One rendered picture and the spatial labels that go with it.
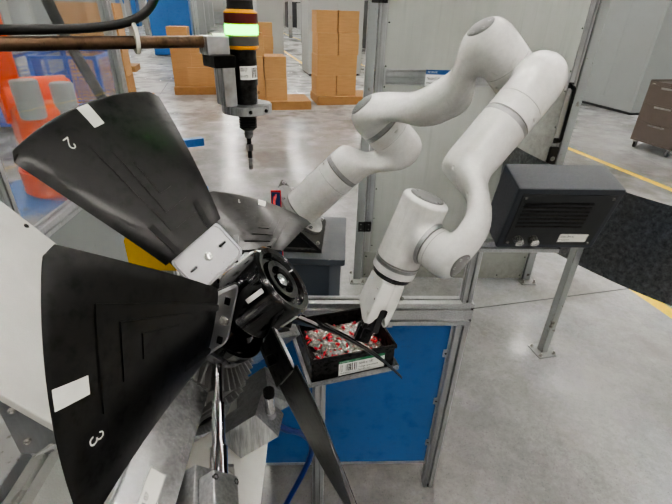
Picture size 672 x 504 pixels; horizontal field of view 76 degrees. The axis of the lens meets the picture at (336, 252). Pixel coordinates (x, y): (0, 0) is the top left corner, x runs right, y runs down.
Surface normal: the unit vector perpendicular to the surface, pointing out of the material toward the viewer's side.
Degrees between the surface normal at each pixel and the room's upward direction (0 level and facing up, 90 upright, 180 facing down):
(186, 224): 59
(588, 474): 0
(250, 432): 84
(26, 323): 50
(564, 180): 15
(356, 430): 90
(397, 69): 90
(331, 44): 90
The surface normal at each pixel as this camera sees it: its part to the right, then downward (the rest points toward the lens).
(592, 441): 0.03, -0.87
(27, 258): 0.78, -0.56
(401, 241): -0.59, 0.22
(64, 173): 0.62, -0.11
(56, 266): 0.88, -0.22
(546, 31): 0.03, 0.49
